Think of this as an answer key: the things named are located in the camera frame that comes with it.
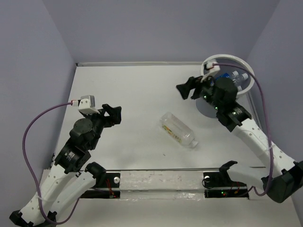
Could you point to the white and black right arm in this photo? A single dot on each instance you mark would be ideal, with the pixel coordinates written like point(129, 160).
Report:
point(283, 175)

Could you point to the blue label bottle sideways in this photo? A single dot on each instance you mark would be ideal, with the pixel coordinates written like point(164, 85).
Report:
point(225, 75)

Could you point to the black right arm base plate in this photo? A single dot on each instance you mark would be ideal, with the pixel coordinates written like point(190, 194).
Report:
point(217, 187)

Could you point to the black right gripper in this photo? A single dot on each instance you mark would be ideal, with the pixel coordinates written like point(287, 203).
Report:
point(185, 88)

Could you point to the grey bin white rim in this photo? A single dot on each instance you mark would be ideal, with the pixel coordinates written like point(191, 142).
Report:
point(238, 65)

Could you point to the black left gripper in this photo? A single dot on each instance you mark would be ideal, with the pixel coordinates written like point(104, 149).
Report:
point(115, 117)

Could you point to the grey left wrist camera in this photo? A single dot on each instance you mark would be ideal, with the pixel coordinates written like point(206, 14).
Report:
point(85, 105)

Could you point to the large clear yellow label bottle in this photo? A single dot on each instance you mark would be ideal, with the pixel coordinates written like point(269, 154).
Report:
point(179, 131)

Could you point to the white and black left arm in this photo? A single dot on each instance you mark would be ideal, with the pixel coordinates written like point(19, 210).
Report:
point(71, 175)

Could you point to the clear crushed bottle white cap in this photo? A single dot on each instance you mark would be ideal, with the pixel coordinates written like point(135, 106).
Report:
point(238, 78)

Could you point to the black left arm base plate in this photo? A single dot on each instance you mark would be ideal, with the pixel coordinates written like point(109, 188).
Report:
point(107, 189)

